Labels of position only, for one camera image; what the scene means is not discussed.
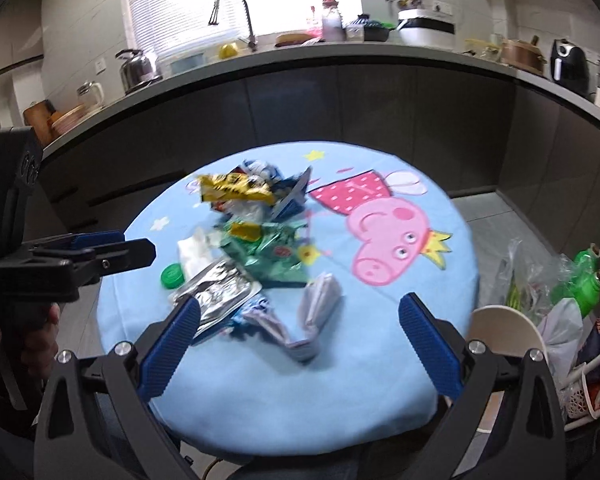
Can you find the brown cooking pot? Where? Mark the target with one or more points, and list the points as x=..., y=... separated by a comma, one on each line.
x=523, y=55

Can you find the green plastic bottle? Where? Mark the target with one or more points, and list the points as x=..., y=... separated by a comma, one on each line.
x=585, y=289
x=587, y=264

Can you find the clear bag of green beans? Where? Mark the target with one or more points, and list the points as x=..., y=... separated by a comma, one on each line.
x=525, y=283

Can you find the white plastic shopping bag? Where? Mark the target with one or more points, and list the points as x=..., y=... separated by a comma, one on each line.
x=561, y=330

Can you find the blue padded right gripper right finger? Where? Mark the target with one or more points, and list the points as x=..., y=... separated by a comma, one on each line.
x=437, y=344

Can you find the black air fryer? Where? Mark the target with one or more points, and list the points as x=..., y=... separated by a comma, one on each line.
x=569, y=67

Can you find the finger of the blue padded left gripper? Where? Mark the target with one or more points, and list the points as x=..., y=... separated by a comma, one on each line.
x=121, y=257
x=91, y=240

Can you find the chrome kitchen faucet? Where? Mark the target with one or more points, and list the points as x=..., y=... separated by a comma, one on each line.
x=239, y=20

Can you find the green foil snack bag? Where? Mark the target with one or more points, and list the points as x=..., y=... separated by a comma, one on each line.
x=268, y=251

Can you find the yellow lemon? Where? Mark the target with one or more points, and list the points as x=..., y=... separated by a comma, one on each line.
x=227, y=51

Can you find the steel kettle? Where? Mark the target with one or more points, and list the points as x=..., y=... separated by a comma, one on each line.
x=137, y=70

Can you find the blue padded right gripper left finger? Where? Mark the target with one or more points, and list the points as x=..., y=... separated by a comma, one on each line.
x=162, y=345

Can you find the grey kitchen countertop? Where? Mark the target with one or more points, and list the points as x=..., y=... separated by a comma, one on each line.
x=294, y=58

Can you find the silver foil wrapper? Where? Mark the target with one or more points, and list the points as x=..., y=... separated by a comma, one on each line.
x=221, y=289

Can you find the yellow snack wrapper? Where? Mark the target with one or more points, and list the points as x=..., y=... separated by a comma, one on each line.
x=235, y=186

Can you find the light blue cartoon pig tablecloth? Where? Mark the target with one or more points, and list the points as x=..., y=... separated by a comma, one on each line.
x=315, y=360

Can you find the white round trash bin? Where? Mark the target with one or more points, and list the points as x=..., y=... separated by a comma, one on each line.
x=505, y=330

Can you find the grey white wrapper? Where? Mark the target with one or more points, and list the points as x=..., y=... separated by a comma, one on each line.
x=319, y=299

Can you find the white rice cooker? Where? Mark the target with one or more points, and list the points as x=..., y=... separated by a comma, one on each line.
x=427, y=29

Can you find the person's left hand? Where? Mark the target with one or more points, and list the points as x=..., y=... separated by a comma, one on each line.
x=39, y=347

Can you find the clear bottle with red cap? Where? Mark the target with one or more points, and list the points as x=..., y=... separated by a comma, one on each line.
x=332, y=27

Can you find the glass jug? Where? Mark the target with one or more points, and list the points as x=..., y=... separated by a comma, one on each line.
x=91, y=95

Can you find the blue white wrapper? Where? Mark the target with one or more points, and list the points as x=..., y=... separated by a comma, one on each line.
x=255, y=317

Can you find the blue carton piece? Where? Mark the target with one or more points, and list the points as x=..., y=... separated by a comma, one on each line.
x=289, y=192

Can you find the dark bowl with lid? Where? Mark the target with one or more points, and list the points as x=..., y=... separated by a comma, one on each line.
x=364, y=29

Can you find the green plastic bottle cap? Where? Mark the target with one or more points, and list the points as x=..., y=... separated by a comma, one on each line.
x=172, y=276

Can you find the wooden cutting board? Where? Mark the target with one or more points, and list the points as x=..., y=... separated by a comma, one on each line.
x=39, y=117

